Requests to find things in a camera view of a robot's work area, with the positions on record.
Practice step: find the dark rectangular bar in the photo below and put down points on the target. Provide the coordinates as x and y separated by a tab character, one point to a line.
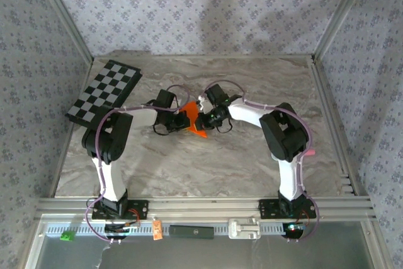
192	232

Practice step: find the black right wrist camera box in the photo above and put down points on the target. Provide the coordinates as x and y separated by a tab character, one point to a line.
217	94

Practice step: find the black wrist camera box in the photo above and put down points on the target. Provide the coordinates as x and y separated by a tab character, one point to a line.
166	99
217	94

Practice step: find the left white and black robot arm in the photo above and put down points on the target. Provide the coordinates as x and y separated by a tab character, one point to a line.
110	184

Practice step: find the aluminium corner post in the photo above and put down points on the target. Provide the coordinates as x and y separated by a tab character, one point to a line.
67	18
341	14

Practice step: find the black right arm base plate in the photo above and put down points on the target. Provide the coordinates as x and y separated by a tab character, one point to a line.
267	209

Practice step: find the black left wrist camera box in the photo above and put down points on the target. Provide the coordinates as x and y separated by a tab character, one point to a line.
166	99

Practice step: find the green connector block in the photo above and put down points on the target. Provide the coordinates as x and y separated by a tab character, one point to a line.
67	235

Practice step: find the orange tag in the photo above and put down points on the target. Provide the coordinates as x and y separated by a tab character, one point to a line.
156	230

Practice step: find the black and white chessboard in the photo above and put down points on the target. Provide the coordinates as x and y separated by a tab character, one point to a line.
104	89

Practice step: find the pink toy microphone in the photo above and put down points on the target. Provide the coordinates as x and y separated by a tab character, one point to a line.
311	152

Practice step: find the aluminium frame rail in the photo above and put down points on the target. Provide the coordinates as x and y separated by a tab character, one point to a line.
204	207

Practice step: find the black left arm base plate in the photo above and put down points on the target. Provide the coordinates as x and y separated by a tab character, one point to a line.
138	209

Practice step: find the orange paper sheet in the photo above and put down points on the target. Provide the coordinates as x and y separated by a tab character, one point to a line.
192	110

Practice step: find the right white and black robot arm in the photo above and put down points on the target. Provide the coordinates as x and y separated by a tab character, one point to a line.
289	180

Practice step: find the aluminium side rail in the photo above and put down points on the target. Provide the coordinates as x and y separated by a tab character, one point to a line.
334	124
60	168

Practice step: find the white plastic bracket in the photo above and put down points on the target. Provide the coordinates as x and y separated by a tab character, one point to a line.
244	228

